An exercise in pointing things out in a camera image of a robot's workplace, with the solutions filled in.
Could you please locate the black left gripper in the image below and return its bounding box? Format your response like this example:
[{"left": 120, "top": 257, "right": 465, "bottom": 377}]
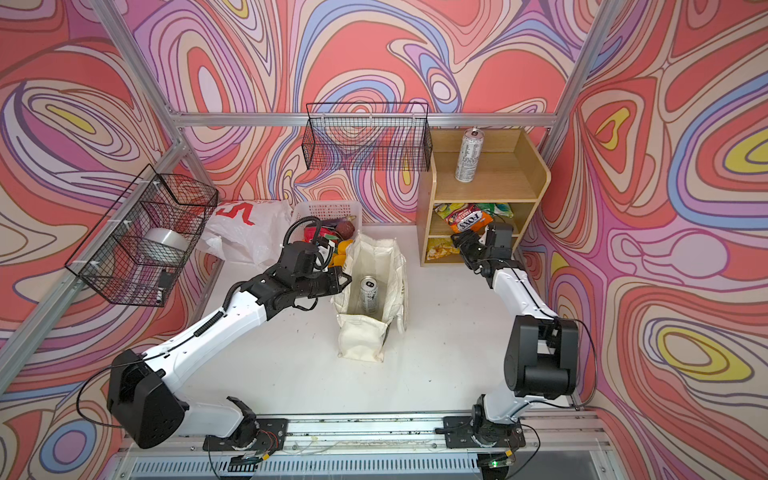
[{"left": 292, "top": 266, "right": 355, "bottom": 301}]

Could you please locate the white plastic grocery bag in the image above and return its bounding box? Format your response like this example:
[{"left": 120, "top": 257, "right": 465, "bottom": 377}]
[{"left": 196, "top": 200, "right": 292, "bottom": 269}]

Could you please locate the cream canvas tote bag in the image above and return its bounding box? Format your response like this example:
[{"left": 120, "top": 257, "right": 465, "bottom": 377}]
[{"left": 332, "top": 233, "right": 408, "bottom": 363}]

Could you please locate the silver drink can front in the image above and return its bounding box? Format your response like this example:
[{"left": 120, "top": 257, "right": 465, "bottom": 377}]
[{"left": 360, "top": 275, "right": 378, "bottom": 315}]

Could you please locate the silver drink can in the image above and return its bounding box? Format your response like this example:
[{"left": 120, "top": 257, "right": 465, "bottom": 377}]
[
  {"left": 360, "top": 275, "right": 378, "bottom": 315},
  {"left": 455, "top": 128, "right": 484, "bottom": 183}
]

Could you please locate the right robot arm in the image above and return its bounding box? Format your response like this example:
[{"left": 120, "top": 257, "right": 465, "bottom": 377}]
[{"left": 451, "top": 222, "right": 579, "bottom": 447}]

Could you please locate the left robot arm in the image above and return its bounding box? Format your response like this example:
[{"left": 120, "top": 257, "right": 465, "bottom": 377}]
[{"left": 107, "top": 241, "right": 352, "bottom": 450}]

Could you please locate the yellow corn chips bag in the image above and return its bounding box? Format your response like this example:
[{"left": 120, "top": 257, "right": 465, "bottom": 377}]
[{"left": 426, "top": 237, "right": 460, "bottom": 261}]

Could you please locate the green snack bag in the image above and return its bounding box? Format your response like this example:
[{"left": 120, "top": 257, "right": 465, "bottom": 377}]
[{"left": 433, "top": 203, "right": 513, "bottom": 219}]

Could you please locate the silver drink can back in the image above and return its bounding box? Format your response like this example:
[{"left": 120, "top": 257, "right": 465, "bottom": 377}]
[{"left": 455, "top": 128, "right": 484, "bottom": 183}]

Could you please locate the dark red toy fruit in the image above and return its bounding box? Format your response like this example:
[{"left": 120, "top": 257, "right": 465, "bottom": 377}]
[{"left": 334, "top": 219, "right": 356, "bottom": 240}]

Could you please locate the white plastic perforated basket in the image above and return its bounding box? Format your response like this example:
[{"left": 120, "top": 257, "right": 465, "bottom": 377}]
[{"left": 289, "top": 200, "right": 362, "bottom": 253}]

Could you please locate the wooden shelf unit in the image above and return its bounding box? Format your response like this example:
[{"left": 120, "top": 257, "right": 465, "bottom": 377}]
[{"left": 415, "top": 128, "right": 551, "bottom": 266}]

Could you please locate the black wire basket left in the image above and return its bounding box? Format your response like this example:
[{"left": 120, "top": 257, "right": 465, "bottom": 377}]
[{"left": 65, "top": 165, "right": 219, "bottom": 307}]

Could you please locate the black wire basket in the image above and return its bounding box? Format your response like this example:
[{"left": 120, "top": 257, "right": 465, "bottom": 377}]
[
  {"left": 301, "top": 101, "right": 432, "bottom": 172},
  {"left": 65, "top": 165, "right": 219, "bottom": 307}
]

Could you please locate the black wire basket back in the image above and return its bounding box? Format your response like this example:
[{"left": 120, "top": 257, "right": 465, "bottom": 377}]
[{"left": 301, "top": 101, "right": 432, "bottom": 172}]

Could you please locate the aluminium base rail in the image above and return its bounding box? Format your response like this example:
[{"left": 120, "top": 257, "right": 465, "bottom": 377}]
[{"left": 104, "top": 409, "right": 628, "bottom": 479}]

